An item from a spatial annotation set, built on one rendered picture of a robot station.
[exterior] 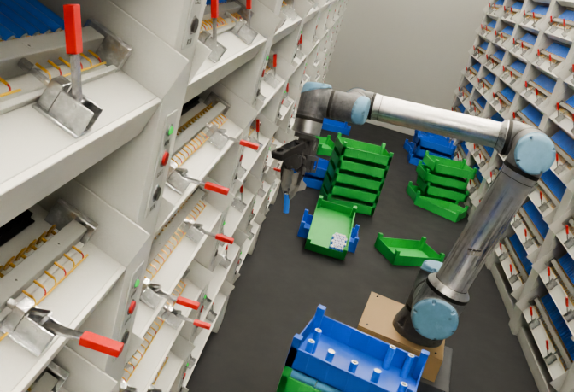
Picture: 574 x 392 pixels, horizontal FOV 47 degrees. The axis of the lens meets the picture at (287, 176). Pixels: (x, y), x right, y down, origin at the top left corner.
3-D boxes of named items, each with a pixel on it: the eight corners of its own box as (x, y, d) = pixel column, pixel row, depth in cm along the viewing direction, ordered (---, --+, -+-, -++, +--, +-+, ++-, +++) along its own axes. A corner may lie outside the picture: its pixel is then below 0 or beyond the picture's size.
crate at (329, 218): (343, 260, 323) (348, 250, 318) (303, 248, 324) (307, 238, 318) (354, 216, 344) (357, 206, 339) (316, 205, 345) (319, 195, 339)
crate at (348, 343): (419, 377, 168) (430, 351, 166) (404, 421, 150) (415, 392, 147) (311, 330, 176) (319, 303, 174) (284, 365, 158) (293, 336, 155)
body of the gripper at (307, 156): (315, 175, 216) (324, 138, 215) (298, 172, 210) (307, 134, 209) (298, 170, 221) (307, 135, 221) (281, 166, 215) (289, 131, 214)
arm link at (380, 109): (548, 125, 218) (348, 80, 229) (554, 132, 206) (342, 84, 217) (538, 159, 222) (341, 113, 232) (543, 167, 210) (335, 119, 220)
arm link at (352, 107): (373, 95, 216) (336, 86, 218) (369, 99, 205) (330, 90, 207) (366, 122, 219) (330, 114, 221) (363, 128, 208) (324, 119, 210)
